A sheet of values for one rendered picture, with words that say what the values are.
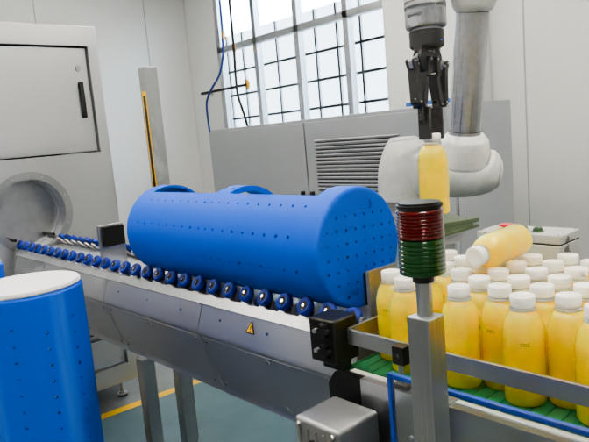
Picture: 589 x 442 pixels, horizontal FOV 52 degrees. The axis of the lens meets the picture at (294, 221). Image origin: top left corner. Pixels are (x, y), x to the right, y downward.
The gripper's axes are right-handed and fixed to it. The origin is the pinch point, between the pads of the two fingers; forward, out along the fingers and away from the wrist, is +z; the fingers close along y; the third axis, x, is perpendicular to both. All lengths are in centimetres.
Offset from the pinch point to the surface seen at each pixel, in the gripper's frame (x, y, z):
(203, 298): -65, 21, 43
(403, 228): 30, 50, 16
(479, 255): 19.6, 14.6, 26.0
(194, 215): -63, 23, 19
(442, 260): 33, 47, 21
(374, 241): -13.7, 5.5, 26.3
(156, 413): -113, 15, 92
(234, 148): -268, -145, -6
